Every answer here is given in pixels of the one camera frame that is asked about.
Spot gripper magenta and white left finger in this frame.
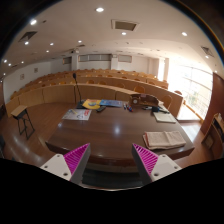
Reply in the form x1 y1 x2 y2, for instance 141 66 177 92
41 143 91 184

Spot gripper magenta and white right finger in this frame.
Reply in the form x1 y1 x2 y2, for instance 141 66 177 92
132 144 181 185

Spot folded beige towel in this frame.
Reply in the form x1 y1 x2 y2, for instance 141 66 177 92
143 131 186 150

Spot white paper sheet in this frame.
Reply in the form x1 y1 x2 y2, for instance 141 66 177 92
153 112 176 123

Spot white poster with pictures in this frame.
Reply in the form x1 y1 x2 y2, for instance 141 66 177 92
63 109 91 121

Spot black microphone stand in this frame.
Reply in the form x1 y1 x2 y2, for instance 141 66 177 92
72 73 82 105

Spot small wooden lectern stand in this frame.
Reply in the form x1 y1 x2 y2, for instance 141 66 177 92
11 105 35 139

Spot red and blue markers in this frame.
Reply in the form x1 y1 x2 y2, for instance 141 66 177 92
123 103 133 112

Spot yellow booklet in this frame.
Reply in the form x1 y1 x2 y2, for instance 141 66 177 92
83 99 100 110

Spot black remote control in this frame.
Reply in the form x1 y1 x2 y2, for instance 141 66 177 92
96 106 106 113

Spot wooden side cabinet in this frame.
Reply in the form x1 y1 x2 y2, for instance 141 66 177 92
202 113 224 159

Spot blue booklet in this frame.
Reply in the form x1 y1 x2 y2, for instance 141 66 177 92
100 99 123 107

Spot curved wooden front desk row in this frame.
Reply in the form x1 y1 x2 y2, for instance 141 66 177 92
6 84 134 116

